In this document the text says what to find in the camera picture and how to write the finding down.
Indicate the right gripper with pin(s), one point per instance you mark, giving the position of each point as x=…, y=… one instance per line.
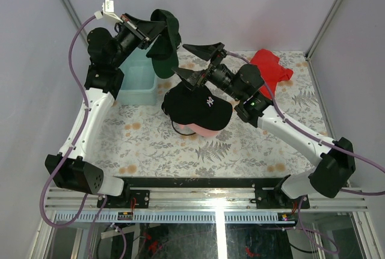
x=191, y=78

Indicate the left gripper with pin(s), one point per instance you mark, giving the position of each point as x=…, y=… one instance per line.
x=143, y=30

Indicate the dark green baseball cap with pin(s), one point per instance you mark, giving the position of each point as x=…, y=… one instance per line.
x=163, y=52

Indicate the teal plastic bin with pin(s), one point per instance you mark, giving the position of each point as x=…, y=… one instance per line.
x=139, y=82

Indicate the black wire hat stand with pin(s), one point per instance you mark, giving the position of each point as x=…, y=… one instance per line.
x=182, y=129

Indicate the pink baseball cap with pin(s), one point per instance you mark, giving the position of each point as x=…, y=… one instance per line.
x=207, y=133

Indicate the red cloth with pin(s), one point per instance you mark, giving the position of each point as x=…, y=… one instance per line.
x=270, y=69

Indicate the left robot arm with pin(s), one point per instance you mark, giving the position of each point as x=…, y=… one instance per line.
x=71, y=167

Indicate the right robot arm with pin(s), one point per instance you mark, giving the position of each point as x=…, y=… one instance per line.
x=331, y=158

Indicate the floral table mat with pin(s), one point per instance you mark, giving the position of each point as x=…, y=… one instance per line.
x=140, y=141

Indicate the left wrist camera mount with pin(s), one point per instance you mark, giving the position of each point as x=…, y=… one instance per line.
x=107, y=12

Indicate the left corner aluminium post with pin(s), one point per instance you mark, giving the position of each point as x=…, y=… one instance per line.
x=77, y=23

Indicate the corner aluminium post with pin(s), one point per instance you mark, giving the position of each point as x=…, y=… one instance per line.
x=77, y=23
x=323, y=29

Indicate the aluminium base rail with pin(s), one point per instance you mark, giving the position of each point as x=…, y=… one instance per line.
x=181, y=199

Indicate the right corner aluminium post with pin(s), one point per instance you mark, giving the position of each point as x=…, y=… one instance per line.
x=323, y=29

